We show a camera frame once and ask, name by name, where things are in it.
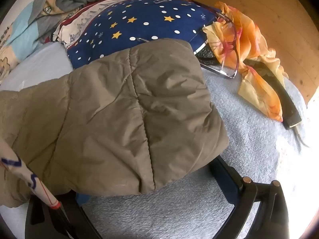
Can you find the clear plastic hanger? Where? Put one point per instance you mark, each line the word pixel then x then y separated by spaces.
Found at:
pixel 230 76

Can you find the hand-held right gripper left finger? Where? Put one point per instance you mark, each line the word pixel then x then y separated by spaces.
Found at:
pixel 37 219

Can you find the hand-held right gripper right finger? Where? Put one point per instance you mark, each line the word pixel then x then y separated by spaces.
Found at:
pixel 228 176

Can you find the navy star print pillow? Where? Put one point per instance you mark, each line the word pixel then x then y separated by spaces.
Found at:
pixel 139 22

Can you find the orange floral scarf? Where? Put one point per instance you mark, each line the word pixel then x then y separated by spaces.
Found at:
pixel 249 37

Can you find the olive quilted jacket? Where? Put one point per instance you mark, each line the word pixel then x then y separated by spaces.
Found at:
pixel 119 114

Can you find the white stick with blue print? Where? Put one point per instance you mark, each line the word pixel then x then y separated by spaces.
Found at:
pixel 25 171

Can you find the black patterned cloth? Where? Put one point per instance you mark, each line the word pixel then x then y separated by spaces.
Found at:
pixel 205 53

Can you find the patchwork cartoon blanket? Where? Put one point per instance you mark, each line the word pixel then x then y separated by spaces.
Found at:
pixel 27 27

